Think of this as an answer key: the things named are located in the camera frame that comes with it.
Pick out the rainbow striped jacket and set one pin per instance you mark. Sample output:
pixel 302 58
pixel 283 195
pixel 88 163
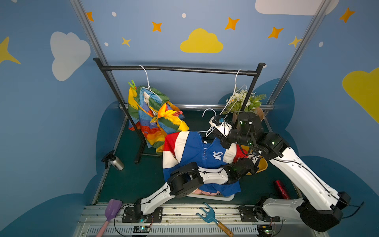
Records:
pixel 154 117

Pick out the white wire hanger pink jacket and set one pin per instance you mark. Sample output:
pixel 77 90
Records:
pixel 235 97

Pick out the yellow plastic tray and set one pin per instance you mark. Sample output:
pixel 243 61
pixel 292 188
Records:
pixel 262 165

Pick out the blue garden fork tool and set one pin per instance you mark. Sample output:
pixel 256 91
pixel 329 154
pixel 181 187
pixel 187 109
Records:
pixel 209 217

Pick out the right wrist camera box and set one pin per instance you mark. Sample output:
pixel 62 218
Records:
pixel 219 123

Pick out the blue red white jacket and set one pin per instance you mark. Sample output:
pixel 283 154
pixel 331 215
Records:
pixel 185 147

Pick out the green clothespin rainbow jacket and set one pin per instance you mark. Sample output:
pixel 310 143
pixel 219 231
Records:
pixel 132 85

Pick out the white plastic laundry basket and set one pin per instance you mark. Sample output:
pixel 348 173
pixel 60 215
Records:
pixel 219 196

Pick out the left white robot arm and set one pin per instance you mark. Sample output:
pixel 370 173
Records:
pixel 188 178

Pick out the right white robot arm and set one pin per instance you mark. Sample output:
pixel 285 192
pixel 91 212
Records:
pixel 320 208

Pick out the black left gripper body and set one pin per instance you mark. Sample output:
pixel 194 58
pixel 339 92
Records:
pixel 248 165

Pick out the black clothes rack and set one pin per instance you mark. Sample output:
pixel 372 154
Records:
pixel 106 69

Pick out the pink clothespin rainbow jacket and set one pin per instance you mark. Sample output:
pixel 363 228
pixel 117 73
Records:
pixel 178 113

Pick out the purple silicone spatula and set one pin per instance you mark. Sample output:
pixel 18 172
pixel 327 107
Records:
pixel 111 211

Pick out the artificial white flowers plant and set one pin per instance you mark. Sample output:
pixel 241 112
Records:
pixel 253 102

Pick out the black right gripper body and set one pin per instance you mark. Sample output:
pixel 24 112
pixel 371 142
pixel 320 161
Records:
pixel 224 142

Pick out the white hanger rainbow jacket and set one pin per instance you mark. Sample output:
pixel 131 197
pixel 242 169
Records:
pixel 148 82

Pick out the pink kids jacket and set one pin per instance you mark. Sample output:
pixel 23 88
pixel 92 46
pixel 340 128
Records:
pixel 211 193

